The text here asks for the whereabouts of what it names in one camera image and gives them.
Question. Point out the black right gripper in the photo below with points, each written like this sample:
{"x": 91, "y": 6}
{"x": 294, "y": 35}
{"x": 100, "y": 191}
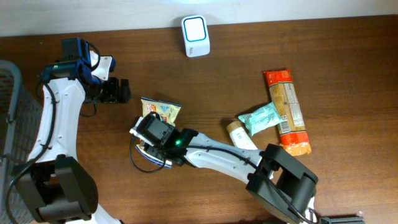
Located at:
{"x": 149, "y": 149}

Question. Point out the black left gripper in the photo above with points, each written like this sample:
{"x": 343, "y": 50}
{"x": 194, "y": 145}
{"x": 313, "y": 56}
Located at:
{"x": 115, "y": 90}

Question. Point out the yellow snack bag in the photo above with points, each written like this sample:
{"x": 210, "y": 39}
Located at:
{"x": 168, "y": 112}

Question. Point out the white tube tan cap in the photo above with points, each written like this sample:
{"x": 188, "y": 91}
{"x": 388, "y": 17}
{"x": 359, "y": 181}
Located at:
{"x": 239, "y": 136}

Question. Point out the teal sachet packet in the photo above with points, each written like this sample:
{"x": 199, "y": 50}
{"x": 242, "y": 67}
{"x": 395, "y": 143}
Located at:
{"x": 261, "y": 119}

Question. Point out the orange spaghetti packet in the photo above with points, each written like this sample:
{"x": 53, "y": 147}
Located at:
{"x": 292, "y": 131}

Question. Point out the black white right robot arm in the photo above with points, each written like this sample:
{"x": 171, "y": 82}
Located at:
{"x": 281, "y": 183}

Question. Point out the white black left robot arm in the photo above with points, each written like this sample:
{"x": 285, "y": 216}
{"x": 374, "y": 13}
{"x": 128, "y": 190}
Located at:
{"x": 41, "y": 178}

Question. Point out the white barcode scanner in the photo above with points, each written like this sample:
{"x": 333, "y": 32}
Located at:
{"x": 195, "y": 36}

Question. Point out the grey plastic mesh basket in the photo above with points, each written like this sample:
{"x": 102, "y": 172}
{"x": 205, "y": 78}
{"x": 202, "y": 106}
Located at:
{"x": 19, "y": 125}

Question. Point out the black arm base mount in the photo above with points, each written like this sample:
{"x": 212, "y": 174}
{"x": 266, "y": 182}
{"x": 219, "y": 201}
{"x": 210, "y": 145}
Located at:
{"x": 342, "y": 220}

